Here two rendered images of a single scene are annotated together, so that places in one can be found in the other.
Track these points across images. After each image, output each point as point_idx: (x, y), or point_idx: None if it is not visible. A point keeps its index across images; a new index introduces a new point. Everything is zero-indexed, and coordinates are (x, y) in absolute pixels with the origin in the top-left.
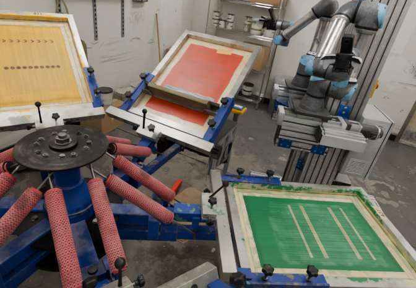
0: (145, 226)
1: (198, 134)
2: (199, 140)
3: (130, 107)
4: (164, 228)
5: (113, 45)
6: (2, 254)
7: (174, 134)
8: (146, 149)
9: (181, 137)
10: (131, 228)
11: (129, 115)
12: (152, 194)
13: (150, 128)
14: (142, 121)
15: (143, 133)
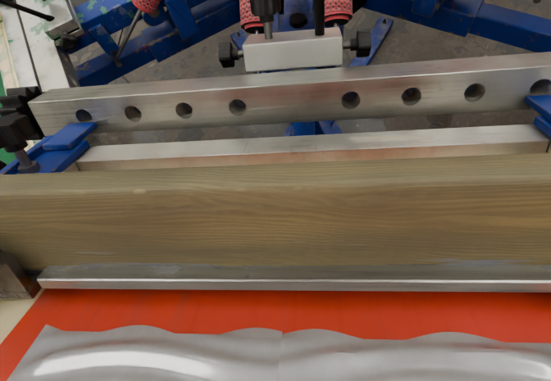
0: (193, 11)
1: (112, 149)
2: (86, 95)
3: (545, 137)
4: (163, 24)
5: None
6: None
7: (194, 82)
8: None
9: (165, 83)
10: None
11: (457, 66)
12: None
13: None
14: (366, 71)
15: (302, 30)
